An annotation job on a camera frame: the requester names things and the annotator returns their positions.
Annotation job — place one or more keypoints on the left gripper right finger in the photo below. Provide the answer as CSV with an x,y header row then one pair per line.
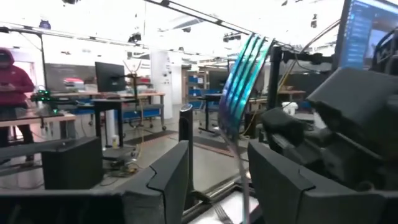
x,y
273,186

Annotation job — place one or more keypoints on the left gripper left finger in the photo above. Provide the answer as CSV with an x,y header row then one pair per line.
x,y
168,186

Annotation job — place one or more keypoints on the iridescent rainbow fork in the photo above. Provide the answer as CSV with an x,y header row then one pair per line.
x,y
239,93

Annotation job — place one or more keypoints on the white table mat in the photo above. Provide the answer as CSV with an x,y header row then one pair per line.
x,y
234,211

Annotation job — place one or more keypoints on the white bucket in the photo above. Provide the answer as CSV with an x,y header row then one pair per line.
x,y
289,107

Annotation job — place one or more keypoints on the black floor pole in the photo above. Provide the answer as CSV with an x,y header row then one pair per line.
x,y
186,124

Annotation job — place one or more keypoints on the computer monitor blue screen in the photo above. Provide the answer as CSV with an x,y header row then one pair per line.
x,y
357,34

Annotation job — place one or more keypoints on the small yellow bottle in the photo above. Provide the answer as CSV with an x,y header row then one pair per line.
x,y
115,141

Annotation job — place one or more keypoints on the wooden workbench blue shelf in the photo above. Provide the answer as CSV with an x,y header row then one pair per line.
x,y
143,112

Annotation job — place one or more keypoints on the black monitor stand pole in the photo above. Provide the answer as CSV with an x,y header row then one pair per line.
x,y
275,77

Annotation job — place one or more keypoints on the black side table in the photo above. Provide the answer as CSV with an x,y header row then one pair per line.
x,y
206,112

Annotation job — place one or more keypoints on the black cabinet box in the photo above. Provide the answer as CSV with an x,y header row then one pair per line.
x,y
71,163

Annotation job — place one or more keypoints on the black legged desk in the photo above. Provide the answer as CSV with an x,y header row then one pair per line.
x,y
107,103

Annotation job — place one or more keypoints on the white building column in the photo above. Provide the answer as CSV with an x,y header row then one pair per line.
x,y
161,81

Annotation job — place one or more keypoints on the shelf with blue bins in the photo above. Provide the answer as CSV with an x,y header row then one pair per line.
x,y
194,80

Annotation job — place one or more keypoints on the black desk monitor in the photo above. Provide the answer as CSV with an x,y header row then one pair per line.
x,y
110,76

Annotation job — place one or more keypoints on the wooden top table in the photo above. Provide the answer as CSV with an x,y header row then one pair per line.
x,y
46,119

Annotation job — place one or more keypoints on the small device green lights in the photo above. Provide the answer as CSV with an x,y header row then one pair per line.
x,y
43,96

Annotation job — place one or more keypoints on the person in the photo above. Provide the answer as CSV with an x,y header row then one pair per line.
x,y
12,81

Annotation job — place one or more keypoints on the black table frame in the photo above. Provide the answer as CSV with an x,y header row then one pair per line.
x,y
211,196

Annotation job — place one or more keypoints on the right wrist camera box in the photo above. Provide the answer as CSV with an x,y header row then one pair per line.
x,y
283,126

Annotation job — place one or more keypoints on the overhead frame bar with light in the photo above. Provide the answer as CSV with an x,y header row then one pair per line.
x,y
199,15

